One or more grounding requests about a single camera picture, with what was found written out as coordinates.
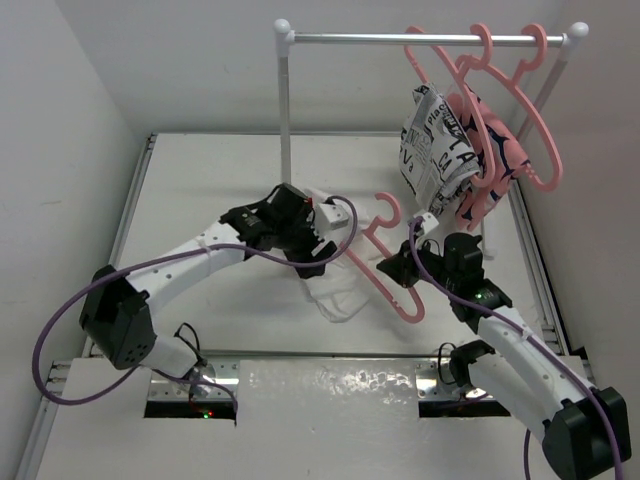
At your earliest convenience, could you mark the pink patterned shirt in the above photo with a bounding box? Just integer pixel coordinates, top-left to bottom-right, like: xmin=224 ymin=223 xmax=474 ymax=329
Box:
xmin=444 ymin=92 xmax=531 ymax=231

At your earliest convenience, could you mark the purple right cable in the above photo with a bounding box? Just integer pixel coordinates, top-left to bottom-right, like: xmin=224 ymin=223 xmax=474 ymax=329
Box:
xmin=407 ymin=219 xmax=631 ymax=480

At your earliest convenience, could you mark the newspaper print shirt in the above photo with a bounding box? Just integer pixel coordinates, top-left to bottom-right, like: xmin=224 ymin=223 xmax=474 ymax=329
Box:
xmin=399 ymin=83 xmax=481 ymax=217

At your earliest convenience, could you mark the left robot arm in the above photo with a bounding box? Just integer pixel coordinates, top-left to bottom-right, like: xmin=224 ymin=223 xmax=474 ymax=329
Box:
xmin=80 ymin=183 xmax=338 ymax=378

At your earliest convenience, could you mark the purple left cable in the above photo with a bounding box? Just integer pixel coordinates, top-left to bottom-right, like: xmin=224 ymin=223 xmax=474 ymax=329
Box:
xmin=31 ymin=195 xmax=359 ymax=405

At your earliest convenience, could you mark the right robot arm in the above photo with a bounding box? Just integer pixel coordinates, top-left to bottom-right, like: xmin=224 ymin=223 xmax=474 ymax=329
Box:
xmin=377 ymin=233 xmax=632 ymax=479

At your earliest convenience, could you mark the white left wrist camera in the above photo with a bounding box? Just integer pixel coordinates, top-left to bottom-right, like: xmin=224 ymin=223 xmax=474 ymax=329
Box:
xmin=314 ymin=202 xmax=350 ymax=235

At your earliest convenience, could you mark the purple cable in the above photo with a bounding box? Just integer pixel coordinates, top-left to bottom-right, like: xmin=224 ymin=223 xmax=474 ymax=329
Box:
xmin=407 ymin=219 xmax=631 ymax=480
xmin=31 ymin=195 xmax=359 ymax=405

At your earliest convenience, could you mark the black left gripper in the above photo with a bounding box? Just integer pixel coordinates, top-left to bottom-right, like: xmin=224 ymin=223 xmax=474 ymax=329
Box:
xmin=272 ymin=205 xmax=333 ymax=274

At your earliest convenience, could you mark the aluminium table edge rail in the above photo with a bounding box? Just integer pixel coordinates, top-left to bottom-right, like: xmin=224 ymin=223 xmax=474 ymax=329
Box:
xmin=15 ymin=133 xmax=157 ymax=480

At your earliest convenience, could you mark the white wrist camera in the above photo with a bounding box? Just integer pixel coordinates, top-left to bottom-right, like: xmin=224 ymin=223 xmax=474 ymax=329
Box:
xmin=314 ymin=202 xmax=350 ymax=235
xmin=408 ymin=211 xmax=439 ymax=243

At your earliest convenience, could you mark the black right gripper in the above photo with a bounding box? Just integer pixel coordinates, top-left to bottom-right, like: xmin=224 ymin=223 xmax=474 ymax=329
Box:
xmin=377 ymin=233 xmax=458 ymax=292

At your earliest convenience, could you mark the white clothes rack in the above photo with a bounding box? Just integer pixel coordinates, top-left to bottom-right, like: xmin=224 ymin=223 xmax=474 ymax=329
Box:
xmin=273 ymin=18 xmax=590 ymax=259

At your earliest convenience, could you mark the pink hanger with newspaper shirt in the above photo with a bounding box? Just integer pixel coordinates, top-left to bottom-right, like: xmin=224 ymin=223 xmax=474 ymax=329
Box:
xmin=402 ymin=25 xmax=496 ymax=189

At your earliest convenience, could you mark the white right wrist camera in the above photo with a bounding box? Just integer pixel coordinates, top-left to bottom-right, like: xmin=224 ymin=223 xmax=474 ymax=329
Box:
xmin=408 ymin=211 xmax=439 ymax=243

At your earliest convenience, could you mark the metal base plate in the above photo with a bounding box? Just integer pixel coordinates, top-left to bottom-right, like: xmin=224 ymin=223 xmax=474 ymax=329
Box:
xmin=147 ymin=353 xmax=503 ymax=418

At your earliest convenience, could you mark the empty pink hanger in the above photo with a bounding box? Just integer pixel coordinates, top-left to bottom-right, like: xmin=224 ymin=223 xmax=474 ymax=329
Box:
xmin=484 ymin=24 xmax=571 ymax=192

